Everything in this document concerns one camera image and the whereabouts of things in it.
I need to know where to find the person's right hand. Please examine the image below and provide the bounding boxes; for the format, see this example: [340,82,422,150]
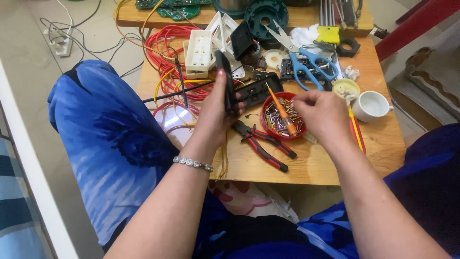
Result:
[290,90,352,149]

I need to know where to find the person's left hand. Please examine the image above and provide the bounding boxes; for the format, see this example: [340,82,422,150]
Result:
[191,69,248,148]

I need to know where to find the black socket cover plate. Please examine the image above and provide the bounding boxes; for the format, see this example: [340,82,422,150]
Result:
[214,50,241,116]

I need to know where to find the orange tester screwdriver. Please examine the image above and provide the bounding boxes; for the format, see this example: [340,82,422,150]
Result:
[265,82,298,136]

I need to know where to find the red bowl of screws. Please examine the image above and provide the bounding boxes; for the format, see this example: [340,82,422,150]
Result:
[260,92,308,141]

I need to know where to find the yellow lid with scraps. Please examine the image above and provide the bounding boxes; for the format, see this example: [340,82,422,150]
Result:
[331,78,361,102]

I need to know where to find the white round plastic disc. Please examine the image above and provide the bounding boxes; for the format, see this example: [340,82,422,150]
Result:
[264,49,287,70]

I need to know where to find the red black pliers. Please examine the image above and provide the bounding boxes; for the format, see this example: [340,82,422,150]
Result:
[232,120,298,173]

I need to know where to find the wooden low table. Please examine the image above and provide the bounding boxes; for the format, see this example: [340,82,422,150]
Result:
[114,0,407,186]

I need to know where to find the crumpled white tissue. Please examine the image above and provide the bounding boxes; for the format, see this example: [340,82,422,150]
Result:
[344,65,361,81]

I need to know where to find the red yellow screwdriver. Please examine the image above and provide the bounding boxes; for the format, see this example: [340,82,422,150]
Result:
[347,105,367,154]

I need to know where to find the white cotton wad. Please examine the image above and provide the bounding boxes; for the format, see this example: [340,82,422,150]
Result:
[290,24,320,48]

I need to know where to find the white ceramic cup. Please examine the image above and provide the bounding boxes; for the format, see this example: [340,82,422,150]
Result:
[351,91,394,123]

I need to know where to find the yellow plastic block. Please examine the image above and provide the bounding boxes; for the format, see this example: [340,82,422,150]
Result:
[316,25,340,45]

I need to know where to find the black plastic box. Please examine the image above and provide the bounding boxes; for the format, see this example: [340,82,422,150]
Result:
[230,21,260,61]

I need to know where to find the dark green round plastic part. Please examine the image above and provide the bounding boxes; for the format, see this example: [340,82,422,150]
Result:
[244,0,289,41]

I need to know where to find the metal rods bundle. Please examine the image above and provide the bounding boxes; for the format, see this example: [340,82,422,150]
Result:
[319,0,363,30]

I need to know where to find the floral plastic bag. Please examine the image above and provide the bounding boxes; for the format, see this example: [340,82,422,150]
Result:
[208,180,300,224]

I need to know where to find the white socket box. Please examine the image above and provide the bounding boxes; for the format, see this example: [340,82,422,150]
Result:
[183,29,213,79]

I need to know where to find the black probe rod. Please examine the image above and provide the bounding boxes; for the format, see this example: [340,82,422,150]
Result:
[142,58,216,109]

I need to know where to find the round green circuit board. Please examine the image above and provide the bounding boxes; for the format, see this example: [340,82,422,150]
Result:
[157,5,201,21]

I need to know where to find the person's blue patterned clothing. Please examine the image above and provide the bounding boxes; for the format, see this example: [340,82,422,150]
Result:
[47,59,460,259]

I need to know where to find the white power strip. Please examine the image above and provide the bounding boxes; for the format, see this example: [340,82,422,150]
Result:
[43,26,74,58]

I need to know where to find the striped blue mattress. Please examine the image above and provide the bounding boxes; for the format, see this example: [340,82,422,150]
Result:
[0,104,54,259]

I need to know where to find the dark blue switch module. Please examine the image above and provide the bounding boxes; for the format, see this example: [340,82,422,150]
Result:
[280,54,338,90]

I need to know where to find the black socket base frame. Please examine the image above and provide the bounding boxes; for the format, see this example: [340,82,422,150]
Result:
[235,73,284,109]

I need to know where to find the blue handled scissors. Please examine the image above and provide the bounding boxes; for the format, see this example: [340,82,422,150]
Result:
[264,19,339,91]

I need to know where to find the black hexagonal nut ring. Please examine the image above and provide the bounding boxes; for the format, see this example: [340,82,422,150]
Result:
[336,37,361,58]

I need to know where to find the white socket frame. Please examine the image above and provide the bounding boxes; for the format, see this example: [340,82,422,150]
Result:
[206,12,246,79]

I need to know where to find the silver crystal bracelet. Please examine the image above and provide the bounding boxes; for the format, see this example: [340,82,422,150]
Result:
[173,156,214,173]

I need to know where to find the red chair frame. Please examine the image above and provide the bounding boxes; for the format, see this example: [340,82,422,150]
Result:
[375,0,460,62]

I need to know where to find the coil of red wire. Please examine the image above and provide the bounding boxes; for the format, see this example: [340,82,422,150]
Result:
[145,25,216,134]

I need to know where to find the yellow wire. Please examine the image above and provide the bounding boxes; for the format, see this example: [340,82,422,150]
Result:
[114,0,230,180]

